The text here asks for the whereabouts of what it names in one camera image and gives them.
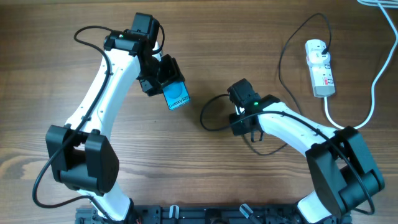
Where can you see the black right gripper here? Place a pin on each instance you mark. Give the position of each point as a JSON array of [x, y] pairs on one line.
[[237, 123]]

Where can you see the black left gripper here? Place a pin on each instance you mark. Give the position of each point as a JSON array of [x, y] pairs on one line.
[[171, 73]]

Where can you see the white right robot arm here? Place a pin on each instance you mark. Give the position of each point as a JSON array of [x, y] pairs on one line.
[[343, 171]]

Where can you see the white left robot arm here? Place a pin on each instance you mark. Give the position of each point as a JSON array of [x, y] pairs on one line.
[[80, 154]]

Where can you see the white power strip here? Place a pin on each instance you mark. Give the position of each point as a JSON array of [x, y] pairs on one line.
[[321, 76]]

